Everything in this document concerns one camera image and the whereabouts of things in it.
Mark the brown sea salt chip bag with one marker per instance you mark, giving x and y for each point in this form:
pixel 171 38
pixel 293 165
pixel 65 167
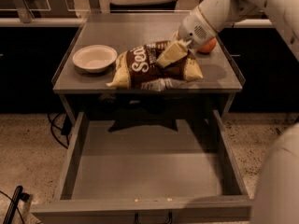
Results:
pixel 137 69

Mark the orange fruit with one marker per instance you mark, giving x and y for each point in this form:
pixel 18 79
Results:
pixel 209 46

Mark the white paper bowl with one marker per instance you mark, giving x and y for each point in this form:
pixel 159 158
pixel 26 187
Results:
pixel 95 58

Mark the white horizontal rail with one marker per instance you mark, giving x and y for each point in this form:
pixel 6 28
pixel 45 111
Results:
pixel 72 22

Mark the grey open top drawer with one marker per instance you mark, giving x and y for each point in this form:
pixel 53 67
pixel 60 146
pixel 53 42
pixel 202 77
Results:
pixel 114 169

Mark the black drawer handle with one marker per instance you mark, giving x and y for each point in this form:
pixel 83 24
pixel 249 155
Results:
pixel 142 219

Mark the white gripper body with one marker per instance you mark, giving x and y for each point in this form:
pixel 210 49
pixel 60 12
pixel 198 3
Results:
pixel 195 31

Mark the black stand bottom left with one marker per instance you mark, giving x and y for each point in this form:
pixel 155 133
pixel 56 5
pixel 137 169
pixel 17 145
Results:
pixel 18 195

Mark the grey counter cabinet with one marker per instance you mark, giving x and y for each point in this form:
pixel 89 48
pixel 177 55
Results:
pixel 123 31

